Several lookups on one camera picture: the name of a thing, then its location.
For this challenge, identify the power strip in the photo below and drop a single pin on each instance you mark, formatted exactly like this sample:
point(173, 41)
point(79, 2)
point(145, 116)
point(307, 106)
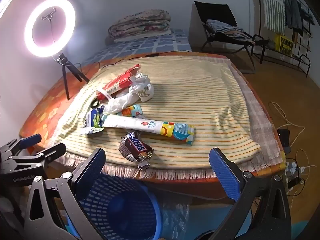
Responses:
point(292, 171)

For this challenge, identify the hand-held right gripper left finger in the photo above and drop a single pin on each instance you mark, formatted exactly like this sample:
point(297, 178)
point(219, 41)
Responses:
point(91, 171)

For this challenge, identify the orange table cover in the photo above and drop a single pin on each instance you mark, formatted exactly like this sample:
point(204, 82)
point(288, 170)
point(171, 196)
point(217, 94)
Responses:
point(47, 105)

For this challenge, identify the brown chocolate bar wrapper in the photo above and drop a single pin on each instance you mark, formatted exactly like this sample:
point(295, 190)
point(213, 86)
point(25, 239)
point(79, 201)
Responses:
point(133, 145)

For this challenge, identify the striped hanging towel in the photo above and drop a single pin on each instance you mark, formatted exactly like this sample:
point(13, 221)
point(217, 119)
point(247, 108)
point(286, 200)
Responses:
point(273, 7)

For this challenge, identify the black phone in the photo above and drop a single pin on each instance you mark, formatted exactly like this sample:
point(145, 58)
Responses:
point(283, 137)

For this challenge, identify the yellow crate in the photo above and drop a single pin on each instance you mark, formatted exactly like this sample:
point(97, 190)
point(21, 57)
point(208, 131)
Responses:
point(285, 45)

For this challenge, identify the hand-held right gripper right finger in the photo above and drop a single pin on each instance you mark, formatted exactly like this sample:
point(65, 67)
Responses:
point(223, 173)

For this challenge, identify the black folding chair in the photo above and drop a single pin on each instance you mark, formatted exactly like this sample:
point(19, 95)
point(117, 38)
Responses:
point(217, 10)

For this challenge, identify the small foil wrapper piece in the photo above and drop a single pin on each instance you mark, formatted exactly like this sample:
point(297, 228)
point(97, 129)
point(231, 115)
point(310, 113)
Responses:
point(144, 166)

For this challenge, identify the red carton box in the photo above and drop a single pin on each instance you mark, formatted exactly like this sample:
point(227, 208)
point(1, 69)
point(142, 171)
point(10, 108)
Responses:
point(120, 82)

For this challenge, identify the paper cup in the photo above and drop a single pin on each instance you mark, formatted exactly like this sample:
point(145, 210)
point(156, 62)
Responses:
point(144, 93)

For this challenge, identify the striped cloth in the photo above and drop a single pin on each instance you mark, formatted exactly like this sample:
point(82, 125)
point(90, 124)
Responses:
point(220, 27)

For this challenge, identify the white paper band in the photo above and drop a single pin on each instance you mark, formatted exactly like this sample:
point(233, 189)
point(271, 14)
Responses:
point(103, 93)

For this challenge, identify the black phone clamp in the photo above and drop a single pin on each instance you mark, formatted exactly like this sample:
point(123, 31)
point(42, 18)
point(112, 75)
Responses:
point(48, 14)

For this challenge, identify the blue plastic basket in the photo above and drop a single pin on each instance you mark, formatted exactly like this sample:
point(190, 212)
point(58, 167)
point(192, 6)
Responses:
point(120, 205)

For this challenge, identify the yellow striped fringed blanket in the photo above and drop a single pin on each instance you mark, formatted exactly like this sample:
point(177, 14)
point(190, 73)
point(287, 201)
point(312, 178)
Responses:
point(200, 92)

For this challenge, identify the black metal clothes rack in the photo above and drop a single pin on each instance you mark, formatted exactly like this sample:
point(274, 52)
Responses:
point(303, 62)

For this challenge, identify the teal mat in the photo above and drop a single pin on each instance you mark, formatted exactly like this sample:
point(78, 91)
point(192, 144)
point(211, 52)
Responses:
point(200, 218)

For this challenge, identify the blue checked bed sheet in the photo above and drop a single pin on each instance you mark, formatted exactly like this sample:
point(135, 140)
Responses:
point(155, 43)

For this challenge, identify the clear plastic bag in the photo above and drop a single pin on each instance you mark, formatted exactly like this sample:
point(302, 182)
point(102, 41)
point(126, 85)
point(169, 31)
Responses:
point(175, 215)

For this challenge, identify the white plastic wrapper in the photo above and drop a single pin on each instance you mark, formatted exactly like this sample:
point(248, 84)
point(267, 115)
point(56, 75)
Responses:
point(140, 126)

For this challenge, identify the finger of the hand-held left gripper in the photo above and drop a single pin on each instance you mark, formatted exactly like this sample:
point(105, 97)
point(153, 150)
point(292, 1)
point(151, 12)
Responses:
point(30, 140)
point(52, 150)

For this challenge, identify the white plastic bag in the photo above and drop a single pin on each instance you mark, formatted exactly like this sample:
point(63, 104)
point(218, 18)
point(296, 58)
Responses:
point(122, 100)

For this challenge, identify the dark jacket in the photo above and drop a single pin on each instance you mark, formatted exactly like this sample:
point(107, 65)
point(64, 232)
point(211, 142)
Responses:
point(292, 12)

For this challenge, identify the folded floral quilt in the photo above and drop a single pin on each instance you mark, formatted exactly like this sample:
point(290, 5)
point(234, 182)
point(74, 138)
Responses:
point(140, 23)

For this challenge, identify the fruit print packet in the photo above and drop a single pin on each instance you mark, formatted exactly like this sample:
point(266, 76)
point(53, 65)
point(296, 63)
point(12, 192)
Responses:
point(131, 110)

